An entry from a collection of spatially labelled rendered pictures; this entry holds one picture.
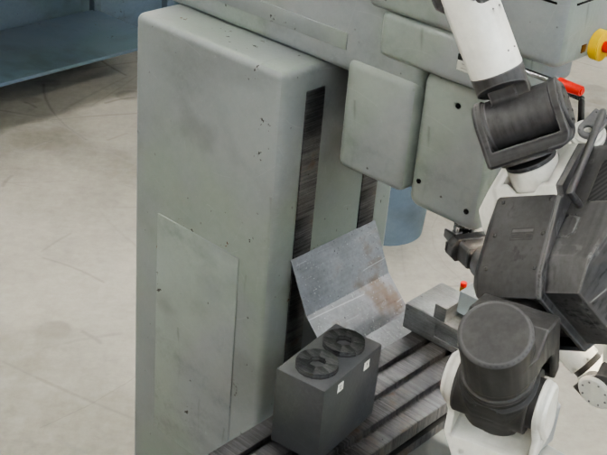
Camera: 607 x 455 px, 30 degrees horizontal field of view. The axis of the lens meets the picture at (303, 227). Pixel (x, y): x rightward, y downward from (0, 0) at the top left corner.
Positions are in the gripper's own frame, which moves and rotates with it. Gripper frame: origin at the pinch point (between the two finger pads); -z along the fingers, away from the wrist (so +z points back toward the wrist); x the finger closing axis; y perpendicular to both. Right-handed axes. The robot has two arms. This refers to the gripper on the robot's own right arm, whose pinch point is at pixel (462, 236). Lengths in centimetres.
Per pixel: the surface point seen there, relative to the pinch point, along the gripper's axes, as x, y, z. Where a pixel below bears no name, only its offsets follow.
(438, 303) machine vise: -0.5, 21.9, -6.3
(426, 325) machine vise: 0.8, 28.9, -8.0
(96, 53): -5, 97, -388
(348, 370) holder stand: 36.6, 14.5, 21.7
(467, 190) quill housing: 6.8, -17.0, 9.3
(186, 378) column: 48, 64, -49
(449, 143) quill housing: 9.4, -25.5, 3.8
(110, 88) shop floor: -15, 119, -394
